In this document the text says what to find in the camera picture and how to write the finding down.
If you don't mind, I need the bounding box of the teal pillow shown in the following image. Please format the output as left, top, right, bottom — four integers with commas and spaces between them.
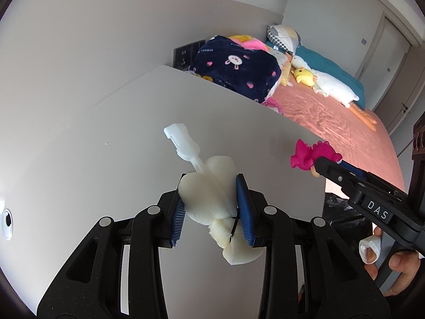
294, 45, 366, 110

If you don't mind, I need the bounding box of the yellow duck plush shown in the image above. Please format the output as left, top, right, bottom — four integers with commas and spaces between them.
292, 67, 316, 87

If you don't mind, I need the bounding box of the black wall outlet panel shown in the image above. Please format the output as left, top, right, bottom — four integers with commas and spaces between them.
173, 39, 206, 71

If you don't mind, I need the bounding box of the white goose plush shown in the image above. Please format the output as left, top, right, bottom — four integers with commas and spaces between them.
290, 55, 378, 133

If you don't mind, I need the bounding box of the pink fluffy plush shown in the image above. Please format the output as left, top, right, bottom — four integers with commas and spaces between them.
229, 34, 270, 53

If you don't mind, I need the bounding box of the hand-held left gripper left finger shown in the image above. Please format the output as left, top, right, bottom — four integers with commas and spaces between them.
36, 173, 187, 319

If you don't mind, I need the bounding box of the black trash bag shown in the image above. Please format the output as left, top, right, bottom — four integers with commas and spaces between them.
324, 191, 373, 240

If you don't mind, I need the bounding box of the round white wall cap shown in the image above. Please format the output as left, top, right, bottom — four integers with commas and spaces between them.
1, 209, 14, 240

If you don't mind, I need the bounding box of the person's right hand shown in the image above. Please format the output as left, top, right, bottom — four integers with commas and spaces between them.
359, 229, 422, 299

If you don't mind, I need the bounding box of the white sponge brush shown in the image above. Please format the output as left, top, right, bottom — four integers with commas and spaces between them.
163, 123, 264, 267

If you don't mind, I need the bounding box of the grey door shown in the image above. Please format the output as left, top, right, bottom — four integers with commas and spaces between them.
353, 11, 416, 84

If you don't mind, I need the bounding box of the yellow corn plush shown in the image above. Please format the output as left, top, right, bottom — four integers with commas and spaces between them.
279, 62, 293, 87

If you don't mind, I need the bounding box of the bed with pink sheet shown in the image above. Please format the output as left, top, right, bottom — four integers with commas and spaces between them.
262, 83, 406, 194

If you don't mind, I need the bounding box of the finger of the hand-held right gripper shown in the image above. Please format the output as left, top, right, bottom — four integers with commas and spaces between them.
336, 159, 366, 179
314, 156, 366, 204

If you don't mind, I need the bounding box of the checked patchwork pillow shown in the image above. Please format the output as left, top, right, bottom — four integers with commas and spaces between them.
266, 24, 303, 56

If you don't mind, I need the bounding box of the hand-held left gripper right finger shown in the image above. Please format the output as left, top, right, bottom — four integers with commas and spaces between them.
235, 173, 391, 319

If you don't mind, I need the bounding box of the pink plastic toy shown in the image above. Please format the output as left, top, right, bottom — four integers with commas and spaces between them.
290, 138, 343, 178

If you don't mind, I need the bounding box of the navy rabbit print blanket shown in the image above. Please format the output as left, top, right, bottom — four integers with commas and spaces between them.
189, 35, 281, 104

